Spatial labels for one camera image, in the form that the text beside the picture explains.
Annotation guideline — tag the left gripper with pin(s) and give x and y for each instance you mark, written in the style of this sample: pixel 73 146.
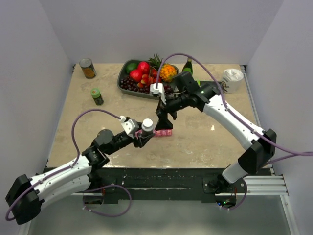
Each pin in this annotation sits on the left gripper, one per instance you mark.
pixel 142 141

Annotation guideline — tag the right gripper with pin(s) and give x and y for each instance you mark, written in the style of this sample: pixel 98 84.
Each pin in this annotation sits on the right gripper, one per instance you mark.
pixel 162 111

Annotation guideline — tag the pink weekly pill organizer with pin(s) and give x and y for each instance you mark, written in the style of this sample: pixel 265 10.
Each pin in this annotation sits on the pink weekly pill organizer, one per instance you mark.
pixel 159 133

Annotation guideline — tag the white-capped pill bottle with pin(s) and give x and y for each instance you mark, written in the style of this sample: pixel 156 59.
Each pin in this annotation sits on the white-capped pill bottle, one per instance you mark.
pixel 147 127

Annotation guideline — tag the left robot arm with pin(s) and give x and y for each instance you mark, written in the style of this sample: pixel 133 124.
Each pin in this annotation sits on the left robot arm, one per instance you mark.
pixel 29 195

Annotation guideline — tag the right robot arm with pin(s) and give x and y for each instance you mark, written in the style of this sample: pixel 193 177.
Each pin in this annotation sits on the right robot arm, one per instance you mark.
pixel 257 143

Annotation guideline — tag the pineapple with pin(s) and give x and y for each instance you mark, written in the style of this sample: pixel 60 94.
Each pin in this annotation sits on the pineapple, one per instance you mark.
pixel 167 72

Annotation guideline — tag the dark grapes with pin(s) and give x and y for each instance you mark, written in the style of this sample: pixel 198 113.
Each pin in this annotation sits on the dark grapes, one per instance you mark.
pixel 129 84

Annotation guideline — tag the red apple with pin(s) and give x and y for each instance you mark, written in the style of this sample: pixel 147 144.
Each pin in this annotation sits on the red apple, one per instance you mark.
pixel 136 75

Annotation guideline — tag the red pomegranate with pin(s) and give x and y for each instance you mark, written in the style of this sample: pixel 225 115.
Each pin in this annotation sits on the red pomegranate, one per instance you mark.
pixel 144 67

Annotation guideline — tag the green glass bottle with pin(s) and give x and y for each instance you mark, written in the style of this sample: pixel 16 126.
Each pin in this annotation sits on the green glass bottle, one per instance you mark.
pixel 188 66

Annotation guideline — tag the black and green box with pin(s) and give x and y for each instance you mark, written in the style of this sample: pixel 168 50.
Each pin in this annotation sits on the black and green box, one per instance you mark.
pixel 211 83

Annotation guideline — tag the green lime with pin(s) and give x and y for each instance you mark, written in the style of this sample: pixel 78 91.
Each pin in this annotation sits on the green lime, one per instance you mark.
pixel 130 67

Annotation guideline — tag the grey fruit tray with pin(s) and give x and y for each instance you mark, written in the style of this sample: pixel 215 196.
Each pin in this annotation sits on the grey fruit tray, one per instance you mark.
pixel 169 87

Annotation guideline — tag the green-lidded spice jar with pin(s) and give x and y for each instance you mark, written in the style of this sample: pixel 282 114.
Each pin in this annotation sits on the green-lidded spice jar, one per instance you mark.
pixel 97 97

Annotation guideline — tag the tin can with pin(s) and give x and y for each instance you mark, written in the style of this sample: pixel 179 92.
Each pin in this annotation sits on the tin can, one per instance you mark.
pixel 87 68

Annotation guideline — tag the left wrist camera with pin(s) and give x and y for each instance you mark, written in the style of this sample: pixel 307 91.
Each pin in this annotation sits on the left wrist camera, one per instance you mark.
pixel 129 125

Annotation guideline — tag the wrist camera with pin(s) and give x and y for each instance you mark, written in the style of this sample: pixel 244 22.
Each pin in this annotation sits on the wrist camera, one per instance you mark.
pixel 129 125
pixel 157 90

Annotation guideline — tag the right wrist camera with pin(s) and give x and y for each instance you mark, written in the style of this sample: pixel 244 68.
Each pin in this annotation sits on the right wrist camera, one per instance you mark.
pixel 157 90

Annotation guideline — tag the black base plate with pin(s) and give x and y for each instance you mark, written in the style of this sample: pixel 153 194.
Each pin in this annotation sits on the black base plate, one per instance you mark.
pixel 165 184

